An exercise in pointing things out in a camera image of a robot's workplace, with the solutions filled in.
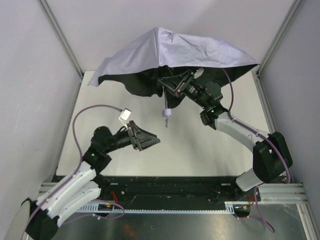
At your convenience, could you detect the aluminium frame post left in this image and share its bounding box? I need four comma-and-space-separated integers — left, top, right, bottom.
37, 0, 84, 81

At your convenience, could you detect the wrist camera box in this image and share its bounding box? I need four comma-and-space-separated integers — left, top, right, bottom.
193, 68, 204, 79
118, 108, 132, 123

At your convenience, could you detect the white slotted cable duct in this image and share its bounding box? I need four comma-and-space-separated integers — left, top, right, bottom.
74, 201, 253, 215

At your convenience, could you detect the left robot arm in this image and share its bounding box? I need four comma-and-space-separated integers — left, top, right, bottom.
25, 120, 160, 240

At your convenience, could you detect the aluminium frame post right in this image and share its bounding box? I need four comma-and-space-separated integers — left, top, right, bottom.
254, 0, 305, 78

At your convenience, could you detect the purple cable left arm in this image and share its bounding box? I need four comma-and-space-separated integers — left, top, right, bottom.
21, 104, 123, 238

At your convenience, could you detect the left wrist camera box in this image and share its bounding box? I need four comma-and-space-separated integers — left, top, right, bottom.
118, 108, 132, 123

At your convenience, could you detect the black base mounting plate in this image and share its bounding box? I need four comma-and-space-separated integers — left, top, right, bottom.
98, 176, 261, 213

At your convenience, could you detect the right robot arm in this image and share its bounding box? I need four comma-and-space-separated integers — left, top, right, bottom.
132, 66, 293, 192

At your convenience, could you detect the lilac folding umbrella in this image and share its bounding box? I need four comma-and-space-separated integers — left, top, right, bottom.
87, 26, 259, 128

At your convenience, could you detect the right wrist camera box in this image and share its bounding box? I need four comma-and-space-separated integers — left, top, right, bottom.
193, 68, 204, 79

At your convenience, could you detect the aluminium rail front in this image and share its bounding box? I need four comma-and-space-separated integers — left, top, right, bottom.
37, 181, 310, 203

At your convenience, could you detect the aluminium frame post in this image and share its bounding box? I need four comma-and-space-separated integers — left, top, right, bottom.
254, 0, 305, 78
37, 0, 84, 81

